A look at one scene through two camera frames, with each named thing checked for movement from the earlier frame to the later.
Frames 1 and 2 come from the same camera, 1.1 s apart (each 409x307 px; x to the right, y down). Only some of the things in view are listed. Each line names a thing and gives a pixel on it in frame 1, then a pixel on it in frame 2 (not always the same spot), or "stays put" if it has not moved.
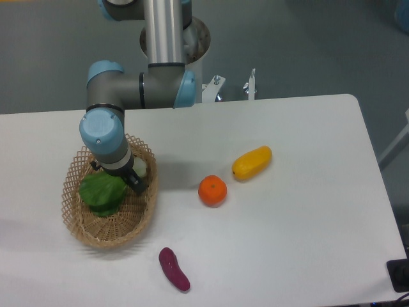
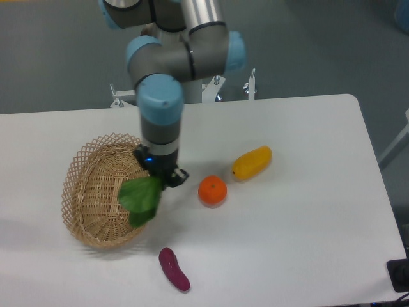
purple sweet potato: [171, 267] stays put
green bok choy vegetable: [103, 192] → [140, 197]
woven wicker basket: [135, 211] stays put
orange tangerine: [212, 191] stays put
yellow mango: [251, 163] stays put
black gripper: [127, 173] → [162, 166]
